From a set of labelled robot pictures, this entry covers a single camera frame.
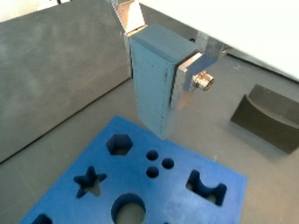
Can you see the light blue rectangular block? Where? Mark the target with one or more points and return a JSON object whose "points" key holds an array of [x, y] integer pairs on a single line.
{"points": [[158, 51]]}

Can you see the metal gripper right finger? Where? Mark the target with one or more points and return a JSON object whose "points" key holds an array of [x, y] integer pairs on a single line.
{"points": [[191, 72]]}

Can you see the black curved fixture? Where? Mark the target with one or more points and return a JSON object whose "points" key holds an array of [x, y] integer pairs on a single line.
{"points": [[270, 115]]}

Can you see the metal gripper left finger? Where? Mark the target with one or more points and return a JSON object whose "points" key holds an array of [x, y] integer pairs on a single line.
{"points": [[127, 12]]}

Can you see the blue shape-sorting foam board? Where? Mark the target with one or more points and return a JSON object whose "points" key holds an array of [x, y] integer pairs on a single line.
{"points": [[131, 167]]}

